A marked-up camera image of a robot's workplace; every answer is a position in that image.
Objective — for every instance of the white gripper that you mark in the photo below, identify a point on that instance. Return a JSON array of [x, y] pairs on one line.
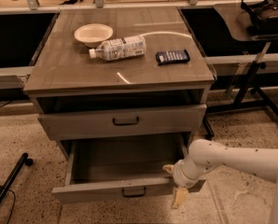
[[178, 174]]

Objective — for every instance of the black stand leg left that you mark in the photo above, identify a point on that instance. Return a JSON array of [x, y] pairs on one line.
[[23, 160]]

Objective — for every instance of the black headset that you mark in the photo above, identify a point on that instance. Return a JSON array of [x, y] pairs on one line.
[[263, 15]]

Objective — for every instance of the dark blue snack packet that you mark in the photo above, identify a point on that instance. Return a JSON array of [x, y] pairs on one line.
[[172, 57]]

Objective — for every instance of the plastic bottle with label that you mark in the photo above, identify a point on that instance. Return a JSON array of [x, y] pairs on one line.
[[120, 48]]

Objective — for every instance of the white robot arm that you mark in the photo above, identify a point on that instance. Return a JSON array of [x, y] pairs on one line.
[[204, 156]]

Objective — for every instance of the white bowl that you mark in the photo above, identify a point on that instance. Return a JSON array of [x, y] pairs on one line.
[[93, 34]]

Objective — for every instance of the grey drawer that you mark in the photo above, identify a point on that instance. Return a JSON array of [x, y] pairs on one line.
[[120, 167], [122, 122]]

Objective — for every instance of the black side table stand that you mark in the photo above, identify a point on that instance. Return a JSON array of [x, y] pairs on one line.
[[241, 28]]

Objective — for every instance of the grey drawer cabinet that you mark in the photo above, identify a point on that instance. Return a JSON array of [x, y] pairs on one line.
[[65, 79]]

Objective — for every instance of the grey top drawer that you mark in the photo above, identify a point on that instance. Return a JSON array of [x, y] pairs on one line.
[[122, 122]]

